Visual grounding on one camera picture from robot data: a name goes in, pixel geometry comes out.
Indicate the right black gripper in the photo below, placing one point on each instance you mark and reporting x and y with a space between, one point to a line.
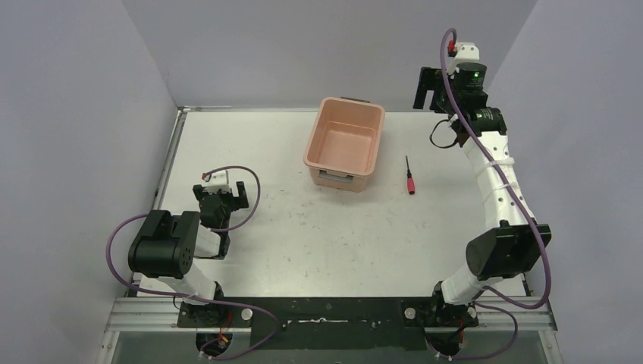
431 80

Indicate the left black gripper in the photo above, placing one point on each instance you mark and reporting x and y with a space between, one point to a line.
221 196

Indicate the red handled screwdriver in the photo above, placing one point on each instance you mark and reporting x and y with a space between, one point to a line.
410 184

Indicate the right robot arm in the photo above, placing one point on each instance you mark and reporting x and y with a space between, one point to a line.
511 243

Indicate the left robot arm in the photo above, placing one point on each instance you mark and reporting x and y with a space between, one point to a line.
167 245

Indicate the pink plastic bin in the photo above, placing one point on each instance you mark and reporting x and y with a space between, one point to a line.
343 146

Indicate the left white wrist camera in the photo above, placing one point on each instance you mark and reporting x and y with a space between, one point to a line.
216 182

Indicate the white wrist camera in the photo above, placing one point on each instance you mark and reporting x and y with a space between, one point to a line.
216 182
461 52

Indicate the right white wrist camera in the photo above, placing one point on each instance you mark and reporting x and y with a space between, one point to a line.
461 52

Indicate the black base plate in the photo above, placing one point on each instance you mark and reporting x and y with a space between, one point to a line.
335 323

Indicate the aluminium frame rail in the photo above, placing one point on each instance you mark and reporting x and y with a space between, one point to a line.
148 314

